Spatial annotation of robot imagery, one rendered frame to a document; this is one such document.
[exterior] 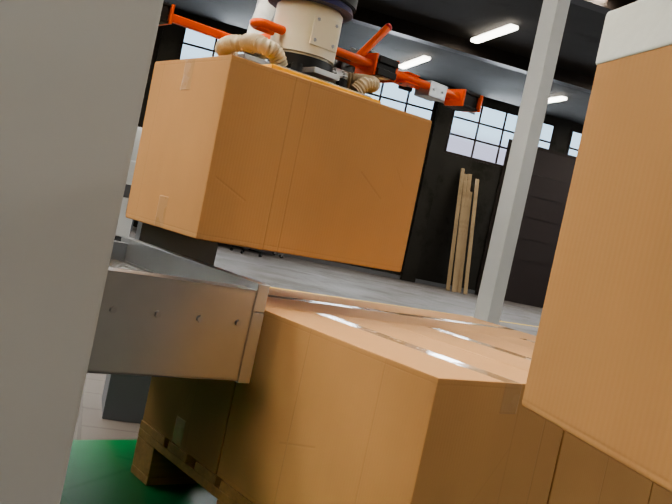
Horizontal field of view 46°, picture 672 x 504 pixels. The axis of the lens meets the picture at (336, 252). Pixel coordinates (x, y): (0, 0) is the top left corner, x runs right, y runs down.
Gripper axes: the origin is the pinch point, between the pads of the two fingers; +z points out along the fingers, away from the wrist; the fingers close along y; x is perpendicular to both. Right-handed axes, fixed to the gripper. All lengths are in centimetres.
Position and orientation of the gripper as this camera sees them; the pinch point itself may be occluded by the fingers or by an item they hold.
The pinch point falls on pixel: (380, 69)
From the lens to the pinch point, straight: 224.9
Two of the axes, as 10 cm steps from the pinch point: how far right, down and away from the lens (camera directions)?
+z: 6.1, 1.5, -7.8
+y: -2.1, 9.8, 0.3
